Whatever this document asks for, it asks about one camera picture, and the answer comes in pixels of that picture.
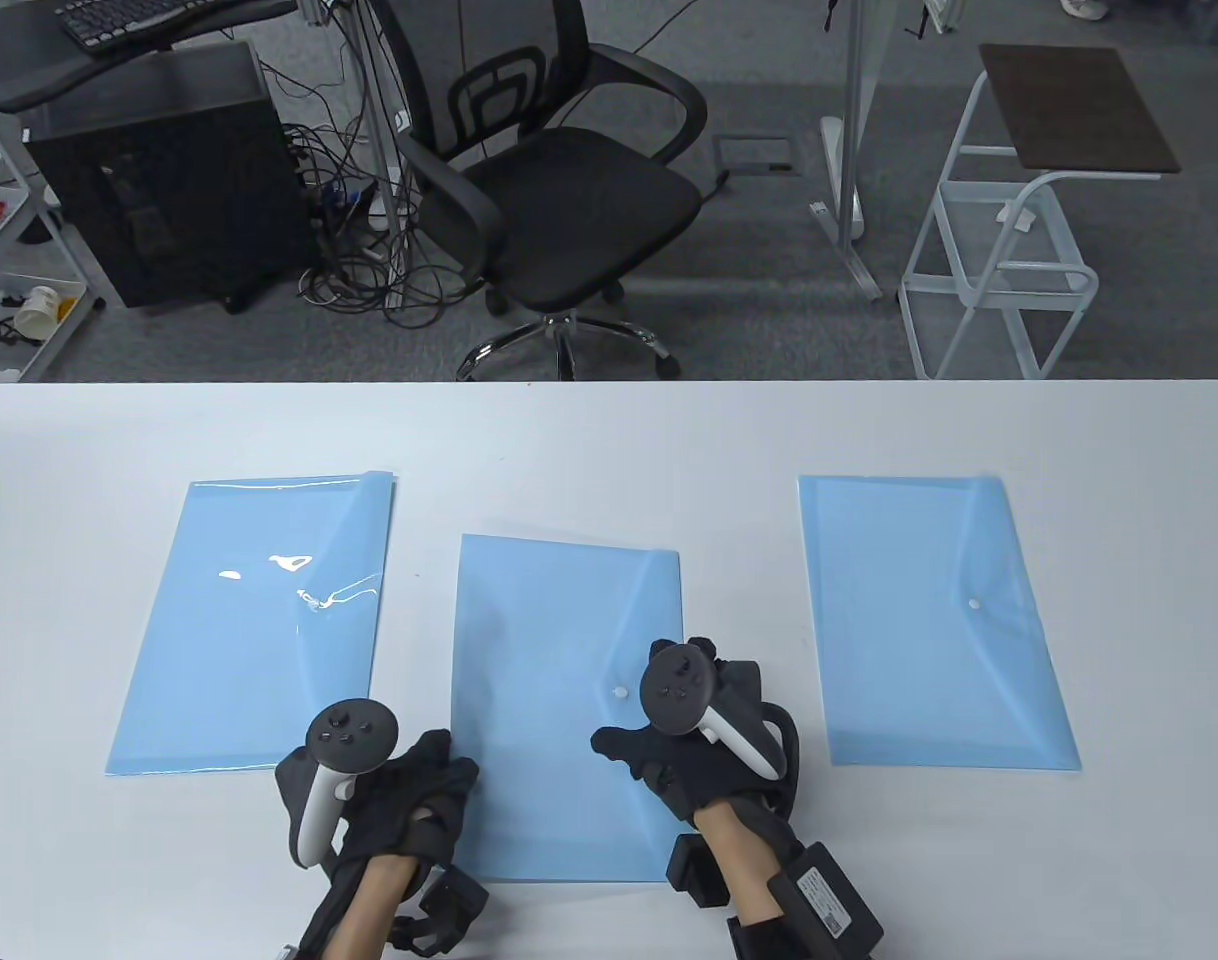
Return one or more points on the person's right hand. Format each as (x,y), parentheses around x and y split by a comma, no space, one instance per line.
(669,775)

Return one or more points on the person's left hand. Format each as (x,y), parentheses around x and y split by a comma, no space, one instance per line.
(419,790)

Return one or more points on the blue plastic snap folder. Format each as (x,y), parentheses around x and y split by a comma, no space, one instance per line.
(919,650)
(539,700)
(239,650)

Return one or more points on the person's left forearm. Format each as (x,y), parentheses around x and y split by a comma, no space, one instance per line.
(369,910)

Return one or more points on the person's right forearm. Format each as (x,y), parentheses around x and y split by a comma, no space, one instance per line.
(739,860)

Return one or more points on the grey and white controller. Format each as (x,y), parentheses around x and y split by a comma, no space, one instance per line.
(677,690)
(352,735)

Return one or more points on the black rectangular sensor box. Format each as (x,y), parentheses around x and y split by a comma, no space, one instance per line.
(829,895)

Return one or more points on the black mesh office chair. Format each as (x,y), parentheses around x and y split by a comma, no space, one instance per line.
(579,200)

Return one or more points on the white paper cup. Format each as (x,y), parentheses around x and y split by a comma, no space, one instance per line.
(37,307)

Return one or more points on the grey floor outlet box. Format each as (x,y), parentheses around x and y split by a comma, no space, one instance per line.
(754,155)

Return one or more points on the black computer tower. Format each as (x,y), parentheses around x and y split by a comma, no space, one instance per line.
(169,200)

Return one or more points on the white metal desk leg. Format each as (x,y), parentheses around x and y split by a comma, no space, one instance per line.
(382,120)
(847,150)

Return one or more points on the white side table brown top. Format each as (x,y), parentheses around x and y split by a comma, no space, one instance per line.
(1074,105)

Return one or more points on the black keyboard desk tray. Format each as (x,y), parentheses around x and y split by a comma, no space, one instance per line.
(29,80)

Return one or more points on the black keyboard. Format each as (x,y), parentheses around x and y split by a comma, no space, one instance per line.
(139,18)

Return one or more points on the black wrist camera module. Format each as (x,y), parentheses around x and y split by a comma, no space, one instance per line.
(697,870)
(454,900)

